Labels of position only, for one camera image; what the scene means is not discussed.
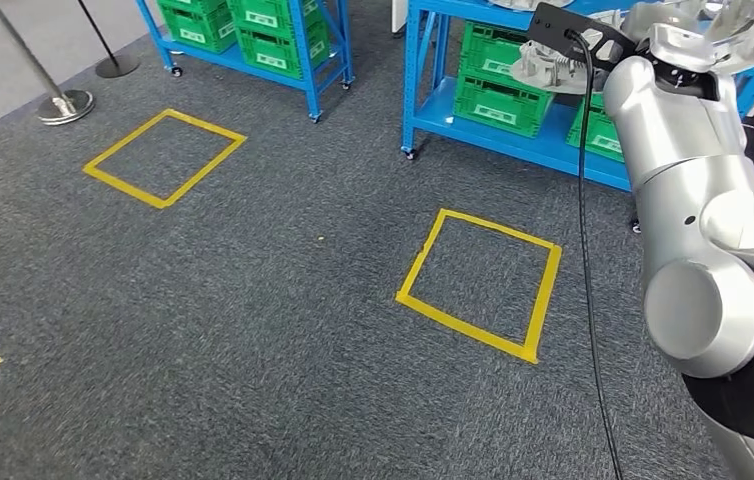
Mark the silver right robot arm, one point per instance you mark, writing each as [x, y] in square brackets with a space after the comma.
[695, 199]

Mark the blue metal shelf rack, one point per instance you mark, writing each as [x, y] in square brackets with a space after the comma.
[314, 66]
[516, 142]

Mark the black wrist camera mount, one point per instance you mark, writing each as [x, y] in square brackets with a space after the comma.
[552, 23]

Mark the black stanchion post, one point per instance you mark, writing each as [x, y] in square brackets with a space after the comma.
[117, 66]

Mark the chrome stanchion post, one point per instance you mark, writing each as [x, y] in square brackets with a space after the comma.
[66, 106]

